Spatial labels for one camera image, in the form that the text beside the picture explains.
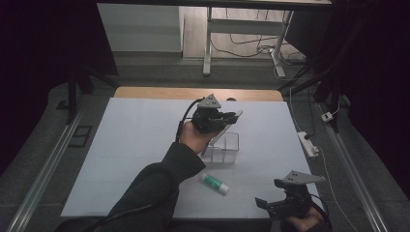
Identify white power strip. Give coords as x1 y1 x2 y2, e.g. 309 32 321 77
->
297 130 320 159

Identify aluminium rail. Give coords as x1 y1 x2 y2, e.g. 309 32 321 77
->
317 102 390 232
6 107 85 232

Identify white table cover sheet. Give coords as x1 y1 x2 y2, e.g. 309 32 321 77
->
60 97 323 220

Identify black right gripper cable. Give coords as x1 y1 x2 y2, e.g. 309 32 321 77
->
309 192 333 232

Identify person's right hand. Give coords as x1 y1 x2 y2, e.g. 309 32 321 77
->
283 207 325 232

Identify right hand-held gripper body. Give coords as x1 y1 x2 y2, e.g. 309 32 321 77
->
266 169 327 220

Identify white power strip cable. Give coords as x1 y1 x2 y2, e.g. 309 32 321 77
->
317 146 360 232

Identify black floor plate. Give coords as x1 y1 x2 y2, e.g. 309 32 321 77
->
69 125 93 149

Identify tangled black floor cables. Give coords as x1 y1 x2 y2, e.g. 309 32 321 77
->
210 8 307 66

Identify wooden table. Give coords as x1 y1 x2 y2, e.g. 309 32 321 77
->
113 86 284 102

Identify person's left hand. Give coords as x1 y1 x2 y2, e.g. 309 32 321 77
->
178 119 220 155

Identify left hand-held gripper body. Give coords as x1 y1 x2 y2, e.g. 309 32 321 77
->
190 93 228 134

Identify grey cabinet panel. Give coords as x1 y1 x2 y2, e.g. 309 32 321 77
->
97 3 185 53

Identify green and white glue stick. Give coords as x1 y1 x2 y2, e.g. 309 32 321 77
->
200 172 230 195

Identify black stand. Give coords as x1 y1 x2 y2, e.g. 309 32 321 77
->
278 13 371 133
66 57 119 126

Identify clear plastic organizer box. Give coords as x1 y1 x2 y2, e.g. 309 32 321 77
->
200 131 241 164

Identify white desk frame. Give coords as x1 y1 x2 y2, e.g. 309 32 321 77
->
202 7 295 79

